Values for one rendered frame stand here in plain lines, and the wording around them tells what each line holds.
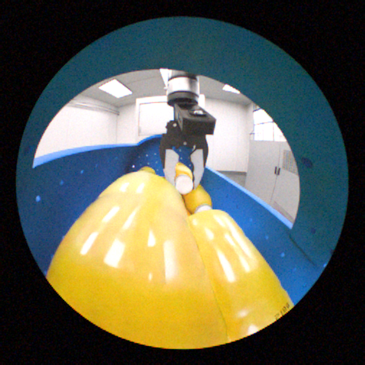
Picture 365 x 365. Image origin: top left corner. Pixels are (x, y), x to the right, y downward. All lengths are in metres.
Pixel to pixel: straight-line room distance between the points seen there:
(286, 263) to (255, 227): 0.08
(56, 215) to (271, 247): 0.26
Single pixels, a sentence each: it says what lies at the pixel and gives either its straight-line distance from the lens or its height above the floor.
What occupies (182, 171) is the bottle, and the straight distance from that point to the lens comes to 0.27.
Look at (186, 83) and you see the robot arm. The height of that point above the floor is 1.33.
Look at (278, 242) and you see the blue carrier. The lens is 0.15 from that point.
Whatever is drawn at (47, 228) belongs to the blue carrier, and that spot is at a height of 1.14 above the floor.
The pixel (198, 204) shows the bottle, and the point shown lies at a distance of 0.25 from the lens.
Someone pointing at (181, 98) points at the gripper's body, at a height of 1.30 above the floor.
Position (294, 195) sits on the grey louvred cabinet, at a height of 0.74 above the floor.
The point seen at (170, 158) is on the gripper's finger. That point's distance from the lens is 0.22.
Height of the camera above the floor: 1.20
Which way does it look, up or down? 19 degrees down
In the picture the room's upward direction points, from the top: straight up
